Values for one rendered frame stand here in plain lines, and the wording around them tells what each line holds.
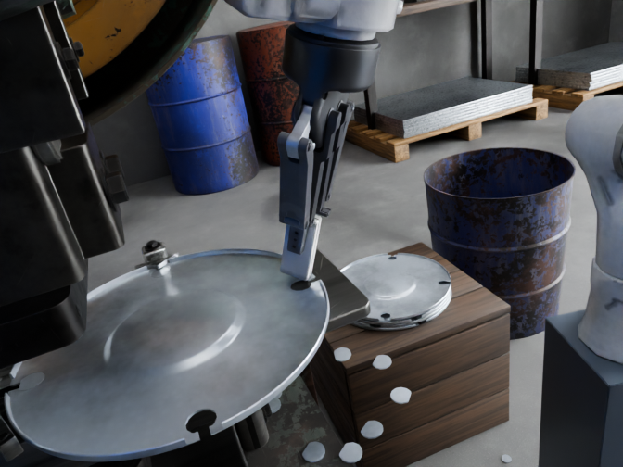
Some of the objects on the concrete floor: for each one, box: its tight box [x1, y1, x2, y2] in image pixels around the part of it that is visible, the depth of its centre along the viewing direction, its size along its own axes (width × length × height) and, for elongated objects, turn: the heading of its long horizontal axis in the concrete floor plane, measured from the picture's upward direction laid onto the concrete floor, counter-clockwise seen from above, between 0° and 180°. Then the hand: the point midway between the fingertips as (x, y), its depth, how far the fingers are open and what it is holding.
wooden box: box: [310, 242, 511, 467], centre depth 130 cm, size 40×38×35 cm
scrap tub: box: [423, 147, 576, 340], centre depth 159 cm, size 42×42×48 cm
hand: (299, 245), depth 50 cm, fingers closed
